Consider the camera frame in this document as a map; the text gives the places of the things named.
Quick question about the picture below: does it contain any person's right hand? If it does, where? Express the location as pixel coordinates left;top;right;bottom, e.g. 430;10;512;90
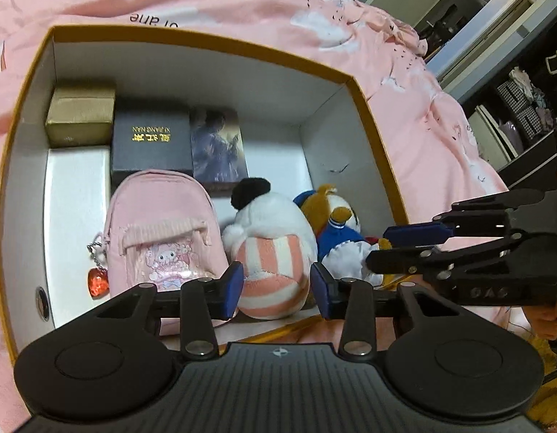
529;307;557;341

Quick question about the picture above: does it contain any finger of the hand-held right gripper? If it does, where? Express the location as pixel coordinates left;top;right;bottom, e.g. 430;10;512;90
383;188;546;250
365;232;532;283

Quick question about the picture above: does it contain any pink printed blanket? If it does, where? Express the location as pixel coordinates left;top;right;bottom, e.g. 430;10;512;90
0;0;557;433

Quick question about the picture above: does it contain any shelf with clothes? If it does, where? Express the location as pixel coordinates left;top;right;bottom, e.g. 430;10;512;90
468;45;557;167

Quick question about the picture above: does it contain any dark grey box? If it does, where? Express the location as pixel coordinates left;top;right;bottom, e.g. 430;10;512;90
110;107;194;185

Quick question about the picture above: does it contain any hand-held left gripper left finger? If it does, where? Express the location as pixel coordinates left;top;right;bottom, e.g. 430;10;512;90
95;262;245;358

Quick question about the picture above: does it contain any pink mini backpack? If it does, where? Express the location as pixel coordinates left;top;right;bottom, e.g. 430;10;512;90
102;169;229;337

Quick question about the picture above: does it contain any red heart charm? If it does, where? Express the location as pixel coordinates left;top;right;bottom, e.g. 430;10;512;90
85;232;110;299

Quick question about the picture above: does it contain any gold gift box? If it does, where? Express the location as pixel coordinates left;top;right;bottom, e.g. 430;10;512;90
45;82;117;149

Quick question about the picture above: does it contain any pink striped white plush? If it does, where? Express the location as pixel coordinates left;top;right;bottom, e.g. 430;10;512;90
221;177;319;322

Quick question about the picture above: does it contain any orange cardboard box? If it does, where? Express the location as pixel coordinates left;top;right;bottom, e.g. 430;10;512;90
0;25;410;366

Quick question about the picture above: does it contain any white flat box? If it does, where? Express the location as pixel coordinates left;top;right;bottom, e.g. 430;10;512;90
43;144;113;331

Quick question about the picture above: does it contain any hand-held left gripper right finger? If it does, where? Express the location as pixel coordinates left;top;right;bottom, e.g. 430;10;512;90
309;262;464;356

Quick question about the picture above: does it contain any duck plush toy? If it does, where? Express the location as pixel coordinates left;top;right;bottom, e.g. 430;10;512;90
293;183;394;290

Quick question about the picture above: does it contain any picture printed box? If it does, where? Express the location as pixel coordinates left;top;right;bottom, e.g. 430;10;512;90
189;108;250;197

